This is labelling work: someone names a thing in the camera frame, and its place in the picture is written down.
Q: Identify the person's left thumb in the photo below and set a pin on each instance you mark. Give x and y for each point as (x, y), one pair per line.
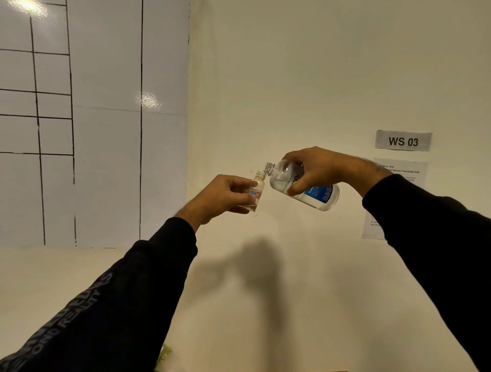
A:
(243, 199)

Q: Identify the person's right forearm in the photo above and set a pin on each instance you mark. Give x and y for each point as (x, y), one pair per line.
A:
(433, 230)

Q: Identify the yellow-green object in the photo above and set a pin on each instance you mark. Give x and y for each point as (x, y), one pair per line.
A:
(163, 358)

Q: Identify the grey paper sign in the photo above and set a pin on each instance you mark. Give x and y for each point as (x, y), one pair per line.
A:
(402, 140)

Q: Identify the person's right thumb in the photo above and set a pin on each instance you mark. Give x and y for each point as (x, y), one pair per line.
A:
(297, 183)

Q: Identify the person's right hand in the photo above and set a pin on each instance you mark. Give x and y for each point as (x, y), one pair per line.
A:
(326, 168)

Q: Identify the white printed paper sheet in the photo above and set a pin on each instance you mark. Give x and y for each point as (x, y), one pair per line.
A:
(407, 168)

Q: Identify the person's left hand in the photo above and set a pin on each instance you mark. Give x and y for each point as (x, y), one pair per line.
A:
(214, 199)

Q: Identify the person's left forearm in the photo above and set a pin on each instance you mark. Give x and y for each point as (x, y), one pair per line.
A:
(115, 299)

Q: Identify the large clear blue-labelled bottle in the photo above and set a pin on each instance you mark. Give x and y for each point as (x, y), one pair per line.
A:
(318, 195)

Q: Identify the small clear plastic bottle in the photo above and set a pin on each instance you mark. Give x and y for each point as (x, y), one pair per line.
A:
(257, 187)

